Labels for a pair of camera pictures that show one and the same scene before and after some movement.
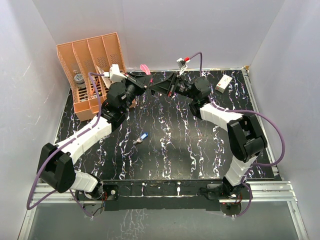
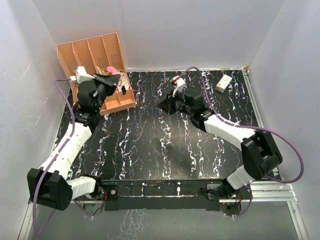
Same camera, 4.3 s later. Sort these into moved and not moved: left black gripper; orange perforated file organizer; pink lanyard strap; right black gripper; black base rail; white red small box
Moved: left black gripper; pink lanyard strap; right black gripper
Not moved: black base rail; orange perforated file organizer; white red small box
